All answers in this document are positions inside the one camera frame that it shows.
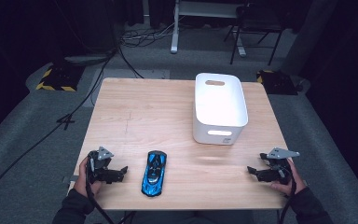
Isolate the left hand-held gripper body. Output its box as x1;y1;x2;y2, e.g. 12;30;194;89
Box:
87;146;115;185

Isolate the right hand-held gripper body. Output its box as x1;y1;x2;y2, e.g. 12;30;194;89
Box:
259;147;301;185

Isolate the blue toy car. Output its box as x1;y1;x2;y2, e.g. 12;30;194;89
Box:
141;150;168;198

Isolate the white plastic storage bin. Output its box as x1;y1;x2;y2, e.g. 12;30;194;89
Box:
192;72;250;146

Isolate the person's right hand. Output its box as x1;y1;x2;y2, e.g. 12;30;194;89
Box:
269;158;307;196

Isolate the person's left hand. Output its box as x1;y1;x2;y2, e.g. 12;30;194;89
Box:
74;157;103;198

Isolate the yellow black striped base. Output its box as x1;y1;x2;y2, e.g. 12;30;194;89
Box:
255;69;299;96
35;63;86;92

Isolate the black metal chair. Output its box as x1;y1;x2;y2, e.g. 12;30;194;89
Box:
223;3;285;66

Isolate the left hand-held gripper cable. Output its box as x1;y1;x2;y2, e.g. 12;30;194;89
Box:
86;157;117;224

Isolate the hand-held gripper cable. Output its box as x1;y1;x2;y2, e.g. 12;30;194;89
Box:
279;178;296;224
86;157;117;224

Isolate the right hand-held gripper cable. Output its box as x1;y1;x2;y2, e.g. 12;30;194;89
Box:
279;178;296;224

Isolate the long black floor cable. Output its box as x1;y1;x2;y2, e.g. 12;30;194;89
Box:
0;50;117;224

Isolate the thin black floor cable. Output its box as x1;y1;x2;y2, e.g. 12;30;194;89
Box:
117;46;145;79

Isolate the bundle of floor cables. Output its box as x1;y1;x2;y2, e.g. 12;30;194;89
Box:
119;20;175;49

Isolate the white desk frame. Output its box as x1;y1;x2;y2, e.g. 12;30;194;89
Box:
170;0;247;58

